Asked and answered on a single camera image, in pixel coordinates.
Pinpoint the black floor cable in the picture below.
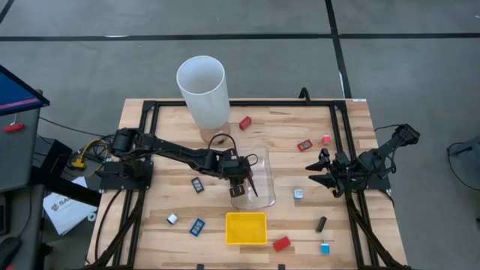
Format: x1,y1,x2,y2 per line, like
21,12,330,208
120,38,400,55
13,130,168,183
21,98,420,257
39,115,117,138

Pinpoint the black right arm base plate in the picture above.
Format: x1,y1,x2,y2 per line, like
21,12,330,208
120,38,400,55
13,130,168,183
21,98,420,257
337,164,391,191

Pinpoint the white printed paper bag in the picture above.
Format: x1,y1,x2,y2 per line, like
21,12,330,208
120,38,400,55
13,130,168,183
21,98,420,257
43,175,99,236

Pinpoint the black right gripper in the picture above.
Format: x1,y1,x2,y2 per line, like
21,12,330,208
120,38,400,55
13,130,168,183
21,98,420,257
304,148,349,199

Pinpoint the white lamp with wooden base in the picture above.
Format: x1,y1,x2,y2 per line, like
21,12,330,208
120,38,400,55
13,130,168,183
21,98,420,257
175,55,232,144

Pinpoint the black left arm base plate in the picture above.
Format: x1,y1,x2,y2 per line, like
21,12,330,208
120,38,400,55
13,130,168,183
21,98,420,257
99,160,155,191

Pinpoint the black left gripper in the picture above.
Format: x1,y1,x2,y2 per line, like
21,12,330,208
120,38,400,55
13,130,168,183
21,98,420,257
220,148,260,199

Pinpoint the black aluminium table frame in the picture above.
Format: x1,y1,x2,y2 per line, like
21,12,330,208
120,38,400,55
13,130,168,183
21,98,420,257
89,97,410,270

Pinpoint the small blue digital clock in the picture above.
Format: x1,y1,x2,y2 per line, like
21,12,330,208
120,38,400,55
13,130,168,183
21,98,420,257
189,217,206,238

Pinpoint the yellow plastic basket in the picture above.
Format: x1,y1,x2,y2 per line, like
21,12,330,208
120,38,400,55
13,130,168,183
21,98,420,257
224,211,269,246

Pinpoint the grey cabinet with blue top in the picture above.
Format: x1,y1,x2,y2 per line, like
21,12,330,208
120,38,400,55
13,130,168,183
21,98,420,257
0,64,50,193

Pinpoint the small black digital clock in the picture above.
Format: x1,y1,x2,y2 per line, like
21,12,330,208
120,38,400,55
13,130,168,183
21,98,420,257
190,176,206,194

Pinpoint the red rectangular block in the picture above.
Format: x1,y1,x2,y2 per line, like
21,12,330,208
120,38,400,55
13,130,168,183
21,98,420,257
272,235,293,253

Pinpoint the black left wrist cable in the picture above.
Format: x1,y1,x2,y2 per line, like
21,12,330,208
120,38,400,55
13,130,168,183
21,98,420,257
208,132,260,168

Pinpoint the red handle on cabinet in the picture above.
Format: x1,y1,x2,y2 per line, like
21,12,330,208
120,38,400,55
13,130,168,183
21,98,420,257
3,122,26,134

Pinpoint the clear plastic container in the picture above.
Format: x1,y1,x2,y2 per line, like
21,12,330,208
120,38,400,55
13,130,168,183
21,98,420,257
228,147,277,211

